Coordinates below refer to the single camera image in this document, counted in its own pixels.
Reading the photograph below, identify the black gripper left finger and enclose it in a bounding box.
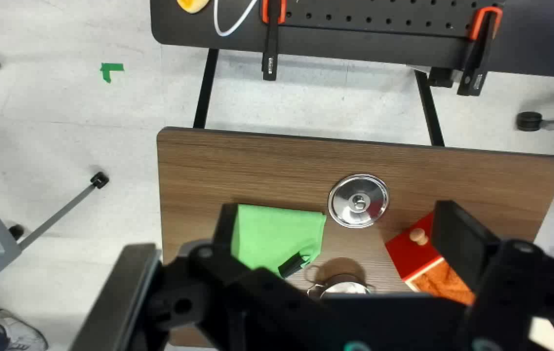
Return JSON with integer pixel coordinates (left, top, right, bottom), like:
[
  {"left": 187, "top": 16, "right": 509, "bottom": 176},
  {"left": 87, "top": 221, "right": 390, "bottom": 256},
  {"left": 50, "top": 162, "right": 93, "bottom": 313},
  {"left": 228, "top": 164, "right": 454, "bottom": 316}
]
[{"left": 185, "top": 203, "right": 271, "bottom": 287}]

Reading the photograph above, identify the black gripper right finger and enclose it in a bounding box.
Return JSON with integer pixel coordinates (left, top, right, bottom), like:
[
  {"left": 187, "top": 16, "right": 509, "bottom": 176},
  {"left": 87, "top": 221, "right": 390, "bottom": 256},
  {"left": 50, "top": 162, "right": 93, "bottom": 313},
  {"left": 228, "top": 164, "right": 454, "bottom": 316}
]
[{"left": 433, "top": 201, "right": 509, "bottom": 293}]

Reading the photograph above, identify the shiny steel pot lid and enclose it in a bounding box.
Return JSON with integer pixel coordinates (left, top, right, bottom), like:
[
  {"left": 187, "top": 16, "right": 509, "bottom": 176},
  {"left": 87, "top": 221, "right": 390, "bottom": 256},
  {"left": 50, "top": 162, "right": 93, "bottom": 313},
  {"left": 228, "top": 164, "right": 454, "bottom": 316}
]
[{"left": 325, "top": 174, "right": 390, "bottom": 231}]

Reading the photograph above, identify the small steel pot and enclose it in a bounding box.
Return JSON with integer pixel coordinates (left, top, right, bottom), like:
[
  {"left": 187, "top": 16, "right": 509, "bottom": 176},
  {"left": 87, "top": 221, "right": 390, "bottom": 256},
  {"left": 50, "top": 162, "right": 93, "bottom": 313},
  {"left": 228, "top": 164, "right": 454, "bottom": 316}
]
[{"left": 304, "top": 258, "right": 374, "bottom": 299}]

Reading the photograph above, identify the green folded cloth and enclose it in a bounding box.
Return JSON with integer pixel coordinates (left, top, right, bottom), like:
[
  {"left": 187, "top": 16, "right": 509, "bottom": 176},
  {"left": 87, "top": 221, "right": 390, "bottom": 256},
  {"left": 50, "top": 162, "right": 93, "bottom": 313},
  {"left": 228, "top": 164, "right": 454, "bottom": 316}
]
[{"left": 230, "top": 205, "right": 325, "bottom": 277}]

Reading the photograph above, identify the wooden box with red drawer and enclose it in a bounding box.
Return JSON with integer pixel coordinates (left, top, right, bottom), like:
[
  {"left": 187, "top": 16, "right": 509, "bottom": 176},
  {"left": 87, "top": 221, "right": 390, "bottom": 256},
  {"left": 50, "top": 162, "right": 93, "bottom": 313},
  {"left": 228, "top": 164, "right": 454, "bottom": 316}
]
[{"left": 386, "top": 215, "right": 474, "bottom": 307}]

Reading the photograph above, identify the orange black clamp right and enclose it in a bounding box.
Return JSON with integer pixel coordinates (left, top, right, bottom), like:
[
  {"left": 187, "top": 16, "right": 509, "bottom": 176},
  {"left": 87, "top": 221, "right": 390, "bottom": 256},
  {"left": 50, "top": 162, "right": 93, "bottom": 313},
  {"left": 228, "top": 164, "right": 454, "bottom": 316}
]
[{"left": 456, "top": 6, "right": 503, "bottom": 96}]

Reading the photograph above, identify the orange black clamp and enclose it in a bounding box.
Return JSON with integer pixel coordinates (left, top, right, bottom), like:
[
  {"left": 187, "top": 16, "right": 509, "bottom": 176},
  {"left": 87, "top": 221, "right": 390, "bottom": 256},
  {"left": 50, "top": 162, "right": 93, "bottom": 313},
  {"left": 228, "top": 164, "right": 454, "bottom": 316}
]
[
  {"left": 456, "top": 6, "right": 503, "bottom": 96},
  {"left": 259, "top": 0, "right": 286, "bottom": 80}
]

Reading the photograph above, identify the black perforated workbench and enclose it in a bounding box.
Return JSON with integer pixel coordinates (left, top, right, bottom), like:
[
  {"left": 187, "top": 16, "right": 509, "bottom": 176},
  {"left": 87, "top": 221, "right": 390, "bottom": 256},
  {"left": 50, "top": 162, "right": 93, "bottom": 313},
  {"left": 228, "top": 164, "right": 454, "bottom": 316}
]
[{"left": 148, "top": 0, "right": 554, "bottom": 80}]

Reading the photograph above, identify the orange black clamp left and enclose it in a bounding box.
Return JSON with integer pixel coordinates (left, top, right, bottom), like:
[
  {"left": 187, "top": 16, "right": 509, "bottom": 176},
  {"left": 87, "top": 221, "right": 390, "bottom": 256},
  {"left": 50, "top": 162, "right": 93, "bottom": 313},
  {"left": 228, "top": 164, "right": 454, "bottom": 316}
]
[{"left": 259, "top": 0, "right": 286, "bottom": 80}]

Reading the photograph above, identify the white cable loop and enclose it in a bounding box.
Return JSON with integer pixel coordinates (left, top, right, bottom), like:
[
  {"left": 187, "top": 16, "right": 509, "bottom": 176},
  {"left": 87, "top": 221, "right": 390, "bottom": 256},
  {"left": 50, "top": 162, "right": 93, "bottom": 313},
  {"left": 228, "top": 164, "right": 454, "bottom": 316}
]
[{"left": 210, "top": 0, "right": 261, "bottom": 40}]

